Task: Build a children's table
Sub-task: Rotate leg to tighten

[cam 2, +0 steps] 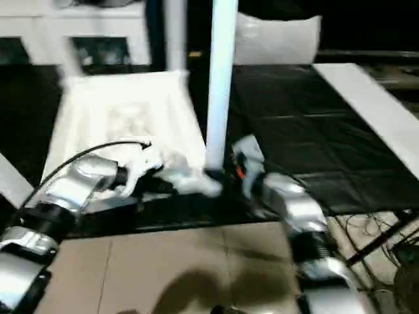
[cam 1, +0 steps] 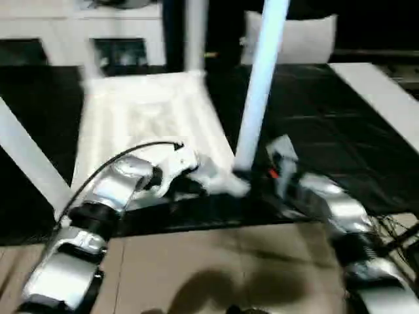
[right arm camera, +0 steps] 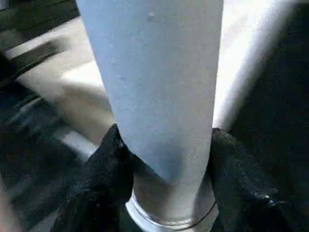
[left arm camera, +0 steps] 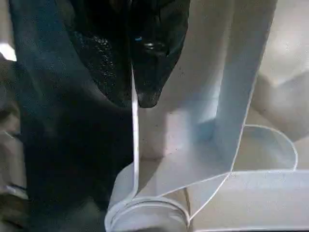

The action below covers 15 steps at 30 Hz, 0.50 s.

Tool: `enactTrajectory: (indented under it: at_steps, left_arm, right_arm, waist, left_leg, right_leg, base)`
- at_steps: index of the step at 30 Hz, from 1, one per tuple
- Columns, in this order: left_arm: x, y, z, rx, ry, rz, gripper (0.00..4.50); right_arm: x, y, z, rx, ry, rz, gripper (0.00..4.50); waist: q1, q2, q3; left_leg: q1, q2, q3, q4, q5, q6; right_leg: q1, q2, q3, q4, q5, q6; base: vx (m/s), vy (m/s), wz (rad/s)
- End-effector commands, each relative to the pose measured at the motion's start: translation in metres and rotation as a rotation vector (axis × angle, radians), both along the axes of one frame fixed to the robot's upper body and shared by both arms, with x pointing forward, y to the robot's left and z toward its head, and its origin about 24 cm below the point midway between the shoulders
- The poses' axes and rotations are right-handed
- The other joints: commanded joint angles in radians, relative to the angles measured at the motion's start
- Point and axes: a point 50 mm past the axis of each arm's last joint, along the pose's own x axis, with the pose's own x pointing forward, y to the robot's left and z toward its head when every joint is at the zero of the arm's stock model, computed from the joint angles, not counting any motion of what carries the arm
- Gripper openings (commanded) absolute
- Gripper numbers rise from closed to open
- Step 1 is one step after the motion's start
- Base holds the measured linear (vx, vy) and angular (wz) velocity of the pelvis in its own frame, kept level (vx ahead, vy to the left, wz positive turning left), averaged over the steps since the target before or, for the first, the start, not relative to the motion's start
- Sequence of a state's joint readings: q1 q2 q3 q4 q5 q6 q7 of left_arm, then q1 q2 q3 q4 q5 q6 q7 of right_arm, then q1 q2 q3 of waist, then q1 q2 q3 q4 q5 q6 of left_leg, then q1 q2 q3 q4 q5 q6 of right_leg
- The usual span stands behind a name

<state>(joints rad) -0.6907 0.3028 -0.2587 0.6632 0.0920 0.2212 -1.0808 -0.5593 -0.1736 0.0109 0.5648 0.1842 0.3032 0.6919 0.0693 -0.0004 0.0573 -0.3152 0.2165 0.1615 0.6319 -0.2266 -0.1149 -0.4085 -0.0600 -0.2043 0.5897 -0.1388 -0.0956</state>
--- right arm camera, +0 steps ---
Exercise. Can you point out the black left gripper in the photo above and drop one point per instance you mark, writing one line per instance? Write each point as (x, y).
(36, 55)

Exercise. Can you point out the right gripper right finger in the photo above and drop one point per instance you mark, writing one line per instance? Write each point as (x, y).
(246, 193)

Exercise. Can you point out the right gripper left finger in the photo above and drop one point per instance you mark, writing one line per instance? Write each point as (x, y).
(101, 188)

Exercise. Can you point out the white plastic table top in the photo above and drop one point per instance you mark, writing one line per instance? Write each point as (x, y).
(72, 72)

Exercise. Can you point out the white plastic table leg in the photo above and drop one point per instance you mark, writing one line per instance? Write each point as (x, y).
(157, 84)

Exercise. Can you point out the black work mat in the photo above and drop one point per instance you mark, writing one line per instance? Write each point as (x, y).
(277, 96)

